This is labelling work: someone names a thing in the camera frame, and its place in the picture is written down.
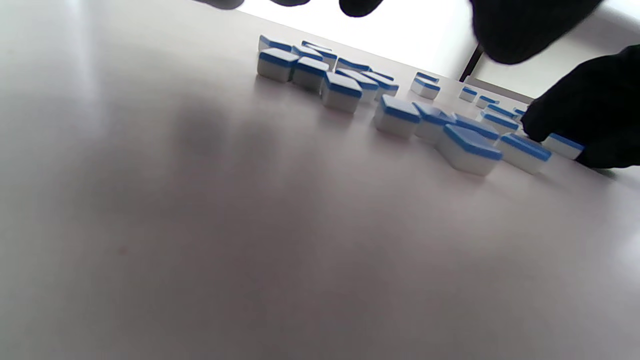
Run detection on person's right hand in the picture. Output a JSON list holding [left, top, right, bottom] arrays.
[[520, 45, 640, 169]]

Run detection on person's left hand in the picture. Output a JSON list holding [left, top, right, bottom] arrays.
[[196, 0, 603, 66]]

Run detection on grey roller blind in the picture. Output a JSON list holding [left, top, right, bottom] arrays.
[[465, 5, 640, 106]]

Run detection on blue mahjong tiles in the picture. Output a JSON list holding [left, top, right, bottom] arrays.
[[256, 34, 553, 177]]

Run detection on wide white roller blind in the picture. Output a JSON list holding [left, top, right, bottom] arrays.
[[235, 0, 483, 81]]

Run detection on black window frame post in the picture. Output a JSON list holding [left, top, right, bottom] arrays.
[[459, 45, 485, 83]]

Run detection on single blue mahjong tile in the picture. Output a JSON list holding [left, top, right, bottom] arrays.
[[542, 132, 585, 161]]

